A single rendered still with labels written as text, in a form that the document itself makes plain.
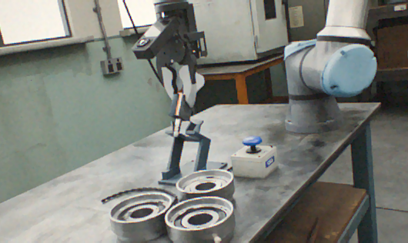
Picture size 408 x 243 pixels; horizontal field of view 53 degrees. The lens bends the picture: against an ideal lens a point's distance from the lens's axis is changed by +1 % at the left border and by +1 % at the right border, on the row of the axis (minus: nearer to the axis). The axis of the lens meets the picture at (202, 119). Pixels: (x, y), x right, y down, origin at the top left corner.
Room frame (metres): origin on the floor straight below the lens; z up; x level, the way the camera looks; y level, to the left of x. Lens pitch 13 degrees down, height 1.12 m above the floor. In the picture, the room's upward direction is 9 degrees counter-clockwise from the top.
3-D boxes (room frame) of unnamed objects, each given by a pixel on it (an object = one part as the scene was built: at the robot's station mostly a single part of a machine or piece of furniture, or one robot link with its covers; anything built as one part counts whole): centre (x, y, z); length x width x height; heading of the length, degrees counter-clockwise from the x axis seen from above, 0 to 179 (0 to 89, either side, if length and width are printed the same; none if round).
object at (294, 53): (1.06, -0.30, 0.97); 0.13 x 0.12 x 0.14; 12
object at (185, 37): (0.86, 0.02, 1.10); 0.09 x 0.08 x 0.12; 144
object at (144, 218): (0.62, 0.12, 0.82); 0.10 x 0.10 x 0.04
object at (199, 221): (0.57, 0.03, 0.82); 0.10 x 0.10 x 0.04
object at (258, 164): (0.80, -0.10, 0.82); 0.08 x 0.07 x 0.05; 143
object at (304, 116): (1.06, -0.30, 0.85); 0.15 x 0.15 x 0.10
